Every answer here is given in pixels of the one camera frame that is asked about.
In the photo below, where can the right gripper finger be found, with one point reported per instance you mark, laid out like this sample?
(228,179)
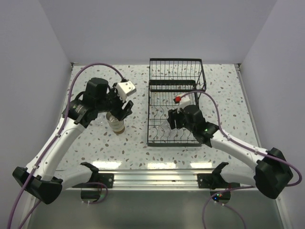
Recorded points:
(172,114)
(180,122)

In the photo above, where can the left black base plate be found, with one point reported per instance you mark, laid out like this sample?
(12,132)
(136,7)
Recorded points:
(105,178)

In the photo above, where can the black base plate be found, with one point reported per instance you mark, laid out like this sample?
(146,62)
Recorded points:
(212,181)
(105,178)

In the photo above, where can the clear glass back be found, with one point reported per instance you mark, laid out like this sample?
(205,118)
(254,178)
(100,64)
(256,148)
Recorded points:
(165,130)

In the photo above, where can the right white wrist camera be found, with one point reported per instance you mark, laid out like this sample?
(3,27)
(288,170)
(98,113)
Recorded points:
(182,102)

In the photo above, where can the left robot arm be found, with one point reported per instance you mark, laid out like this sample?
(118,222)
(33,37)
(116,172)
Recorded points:
(75,119)

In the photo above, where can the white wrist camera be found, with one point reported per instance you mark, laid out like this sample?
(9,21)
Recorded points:
(182,102)
(125,89)

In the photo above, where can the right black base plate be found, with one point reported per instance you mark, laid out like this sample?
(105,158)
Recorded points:
(212,181)

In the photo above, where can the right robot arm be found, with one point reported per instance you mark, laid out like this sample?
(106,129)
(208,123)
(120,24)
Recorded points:
(267,170)

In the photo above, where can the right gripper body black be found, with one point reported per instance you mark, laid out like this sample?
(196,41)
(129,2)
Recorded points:
(188,126)

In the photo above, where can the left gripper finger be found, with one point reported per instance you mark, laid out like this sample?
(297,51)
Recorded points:
(119,115)
(127,110)

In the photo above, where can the aluminium mounting rail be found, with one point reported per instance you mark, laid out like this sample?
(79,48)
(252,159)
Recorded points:
(152,179)

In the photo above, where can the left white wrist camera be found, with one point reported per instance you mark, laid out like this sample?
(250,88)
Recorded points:
(125,89)

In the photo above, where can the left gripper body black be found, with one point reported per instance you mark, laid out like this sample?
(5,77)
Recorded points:
(112,103)

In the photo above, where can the black wire dish rack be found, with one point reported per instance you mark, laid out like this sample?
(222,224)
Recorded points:
(169,78)

